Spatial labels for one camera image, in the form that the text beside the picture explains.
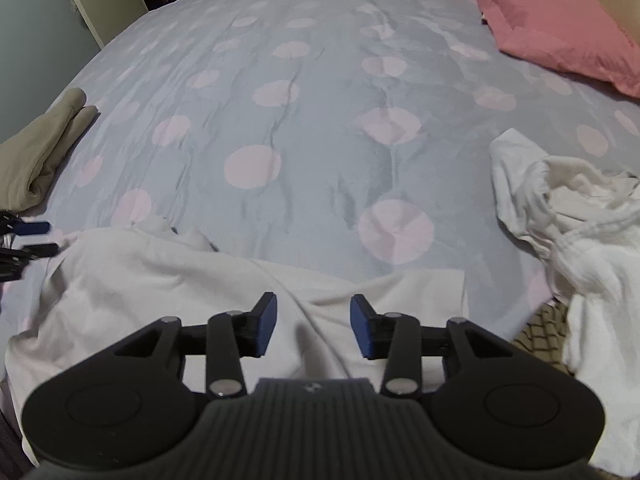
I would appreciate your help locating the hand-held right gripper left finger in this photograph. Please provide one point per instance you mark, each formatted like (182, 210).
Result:
(267, 325)

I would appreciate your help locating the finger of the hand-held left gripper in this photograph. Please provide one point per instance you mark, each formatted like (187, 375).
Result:
(42, 249)
(34, 228)

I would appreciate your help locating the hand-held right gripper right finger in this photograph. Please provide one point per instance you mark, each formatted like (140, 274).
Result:
(361, 327)

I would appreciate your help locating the white sweater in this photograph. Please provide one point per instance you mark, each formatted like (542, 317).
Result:
(150, 280)

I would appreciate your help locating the folded beige fleece garment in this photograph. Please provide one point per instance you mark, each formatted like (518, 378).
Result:
(35, 160)

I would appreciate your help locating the checked dark cloth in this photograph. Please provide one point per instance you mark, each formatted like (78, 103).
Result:
(545, 335)

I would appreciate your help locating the grey pink-dotted bed sheet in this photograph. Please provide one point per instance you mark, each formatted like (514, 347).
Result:
(325, 110)

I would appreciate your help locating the cream door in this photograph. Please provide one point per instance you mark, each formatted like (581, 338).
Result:
(107, 7)

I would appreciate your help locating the crumpled white garment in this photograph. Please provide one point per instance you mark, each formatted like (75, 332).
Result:
(600, 285)

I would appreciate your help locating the pink pillow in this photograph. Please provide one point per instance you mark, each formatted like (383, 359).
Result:
(550, 20)

